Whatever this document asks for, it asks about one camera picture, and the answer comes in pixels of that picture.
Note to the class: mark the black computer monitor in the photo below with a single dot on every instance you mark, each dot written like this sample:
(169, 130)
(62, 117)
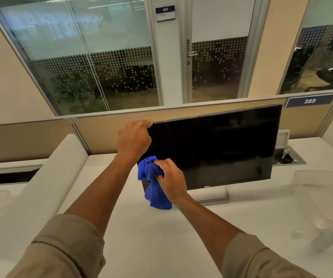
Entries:
(218, 147)

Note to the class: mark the person's right thumb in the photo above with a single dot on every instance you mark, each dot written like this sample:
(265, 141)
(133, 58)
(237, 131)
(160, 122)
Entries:
(161, 164)

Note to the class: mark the blue microfiber cloth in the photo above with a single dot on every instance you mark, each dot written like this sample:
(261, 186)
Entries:
(152, 182)

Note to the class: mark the black door push plate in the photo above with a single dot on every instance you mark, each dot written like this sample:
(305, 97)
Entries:
(188, 45)

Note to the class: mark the person's right forearm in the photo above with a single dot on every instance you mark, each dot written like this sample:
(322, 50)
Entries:
(212, 228)

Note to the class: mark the person's left forearm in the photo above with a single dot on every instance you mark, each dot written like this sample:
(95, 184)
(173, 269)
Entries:
(102, 188)

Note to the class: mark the beige desk partition panel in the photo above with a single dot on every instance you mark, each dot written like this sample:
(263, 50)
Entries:
(183, 112)
(24, 140)

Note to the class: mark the person's left hand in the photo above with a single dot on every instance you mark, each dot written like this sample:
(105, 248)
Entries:
(133, 138)

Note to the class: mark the green potted plant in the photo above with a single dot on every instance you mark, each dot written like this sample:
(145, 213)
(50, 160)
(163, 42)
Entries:
(73, 92)

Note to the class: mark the blue and white door sign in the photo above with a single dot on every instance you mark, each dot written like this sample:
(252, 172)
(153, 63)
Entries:
(165, 12)

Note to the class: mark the black office chair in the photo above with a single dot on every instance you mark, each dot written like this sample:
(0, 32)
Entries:
(298, 66)

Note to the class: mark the clear plastic container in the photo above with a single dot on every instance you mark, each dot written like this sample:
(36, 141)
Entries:
(320, 196)

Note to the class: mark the person's left fingers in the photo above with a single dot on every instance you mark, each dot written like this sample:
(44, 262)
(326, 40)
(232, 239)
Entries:
(146, 123)

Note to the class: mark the blue desk number sign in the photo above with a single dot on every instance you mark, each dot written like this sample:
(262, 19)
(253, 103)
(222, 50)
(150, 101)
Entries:
(309, 100)

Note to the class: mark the frosted glass door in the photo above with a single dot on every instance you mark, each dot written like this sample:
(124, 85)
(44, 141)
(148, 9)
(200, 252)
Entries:
(221, 54)

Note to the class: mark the person's right hand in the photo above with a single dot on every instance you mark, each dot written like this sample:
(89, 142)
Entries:
(172, 179)

